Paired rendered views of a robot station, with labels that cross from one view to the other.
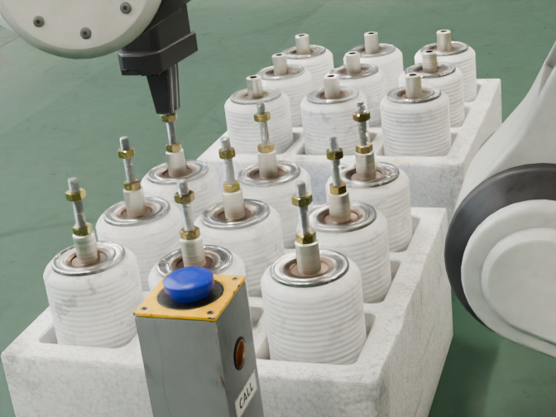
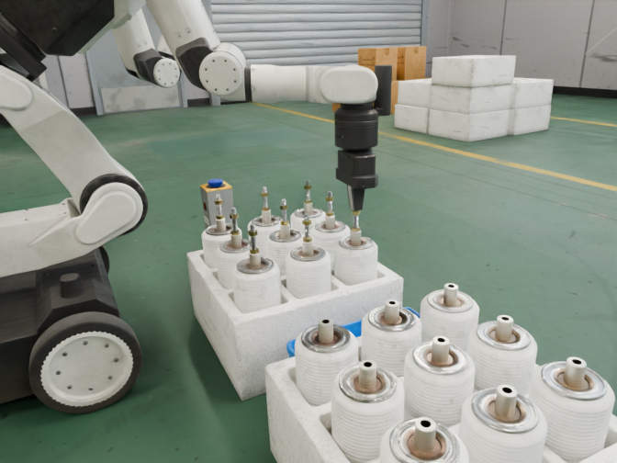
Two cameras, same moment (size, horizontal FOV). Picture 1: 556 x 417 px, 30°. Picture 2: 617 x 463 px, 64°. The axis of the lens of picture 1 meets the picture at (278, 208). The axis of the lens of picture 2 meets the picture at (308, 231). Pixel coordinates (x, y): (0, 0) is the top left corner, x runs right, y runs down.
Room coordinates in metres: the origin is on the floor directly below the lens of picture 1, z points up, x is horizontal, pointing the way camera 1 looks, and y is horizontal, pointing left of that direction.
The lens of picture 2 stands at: (1.81, -0.68, 0.67)
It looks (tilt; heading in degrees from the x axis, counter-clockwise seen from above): 21 degrees down; 134
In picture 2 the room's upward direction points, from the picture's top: 2 degrees counter-clockwise
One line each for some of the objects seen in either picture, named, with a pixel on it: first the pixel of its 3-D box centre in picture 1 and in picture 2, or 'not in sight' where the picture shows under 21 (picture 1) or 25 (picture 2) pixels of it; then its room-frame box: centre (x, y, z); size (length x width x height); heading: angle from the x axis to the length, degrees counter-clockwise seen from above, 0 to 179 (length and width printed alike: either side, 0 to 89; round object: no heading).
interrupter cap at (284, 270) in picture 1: (309, 268); (221, 230); (0.88, -0.02, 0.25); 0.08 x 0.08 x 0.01
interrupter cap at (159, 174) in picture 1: (178, 173); (355, 242); (1.19, 0.12, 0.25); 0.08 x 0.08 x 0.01
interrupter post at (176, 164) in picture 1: (176, 163); (355, 237); (1.19, 0.12, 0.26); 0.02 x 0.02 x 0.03
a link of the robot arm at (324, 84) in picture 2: not in sight; (340, 84); (1.17, 0.08, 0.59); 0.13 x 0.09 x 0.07; 47
